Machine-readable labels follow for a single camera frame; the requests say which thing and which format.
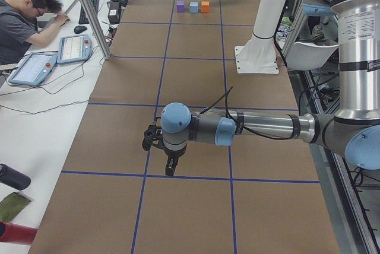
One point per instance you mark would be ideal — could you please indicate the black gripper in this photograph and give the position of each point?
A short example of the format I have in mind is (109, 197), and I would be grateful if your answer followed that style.
(174, 154)

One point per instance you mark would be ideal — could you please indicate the light blue block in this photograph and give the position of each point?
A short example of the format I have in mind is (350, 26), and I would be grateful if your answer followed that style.
(193, 7)

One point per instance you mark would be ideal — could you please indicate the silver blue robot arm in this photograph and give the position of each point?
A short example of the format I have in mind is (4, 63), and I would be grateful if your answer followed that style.
(352, 132)

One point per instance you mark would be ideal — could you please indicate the purple block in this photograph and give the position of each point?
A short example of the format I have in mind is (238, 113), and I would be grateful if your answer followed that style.
(180, 6)

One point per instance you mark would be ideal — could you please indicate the orange block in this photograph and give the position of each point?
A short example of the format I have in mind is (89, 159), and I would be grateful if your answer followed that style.
(205, 7)

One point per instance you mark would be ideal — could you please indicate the far blue teach pendant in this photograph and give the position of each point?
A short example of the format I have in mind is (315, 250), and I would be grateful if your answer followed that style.
(74, 48)

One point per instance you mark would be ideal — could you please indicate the blue teach pendant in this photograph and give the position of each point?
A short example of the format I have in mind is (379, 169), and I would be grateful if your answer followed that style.
(74, 48)
(34, 69)

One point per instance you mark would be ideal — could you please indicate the black power adapter box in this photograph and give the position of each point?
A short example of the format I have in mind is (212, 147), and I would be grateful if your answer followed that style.
(114, 13)

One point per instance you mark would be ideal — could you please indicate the black computer mouse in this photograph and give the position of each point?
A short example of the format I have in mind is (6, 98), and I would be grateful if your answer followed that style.
(79, 29)

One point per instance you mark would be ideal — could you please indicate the black bottle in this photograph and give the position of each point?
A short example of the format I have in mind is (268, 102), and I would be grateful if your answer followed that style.
(14, 178)

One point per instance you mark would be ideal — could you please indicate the near blue teach pendant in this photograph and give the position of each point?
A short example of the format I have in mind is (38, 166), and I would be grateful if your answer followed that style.
(34, 69)

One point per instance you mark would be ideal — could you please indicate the white chair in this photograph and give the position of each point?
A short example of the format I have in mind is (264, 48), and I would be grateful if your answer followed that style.
(304, 56)

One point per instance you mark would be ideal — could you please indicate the green cloth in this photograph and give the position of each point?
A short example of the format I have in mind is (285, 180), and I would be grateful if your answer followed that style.
(12, 205)

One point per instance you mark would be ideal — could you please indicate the red bottle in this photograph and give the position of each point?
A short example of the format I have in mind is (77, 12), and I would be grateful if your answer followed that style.
(17, 234)

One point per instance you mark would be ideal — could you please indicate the person in grey shirt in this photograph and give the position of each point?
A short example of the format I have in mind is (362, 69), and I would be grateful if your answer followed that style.
(19, 28)

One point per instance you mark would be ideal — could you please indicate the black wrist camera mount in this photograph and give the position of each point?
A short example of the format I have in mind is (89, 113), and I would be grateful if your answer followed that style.
(152, 138)

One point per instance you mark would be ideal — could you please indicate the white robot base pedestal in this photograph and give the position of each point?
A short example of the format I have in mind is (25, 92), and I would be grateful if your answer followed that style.
(258, 55)

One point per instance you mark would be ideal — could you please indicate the aluminium frame post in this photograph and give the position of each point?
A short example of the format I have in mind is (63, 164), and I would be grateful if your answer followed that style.
(96, 27)

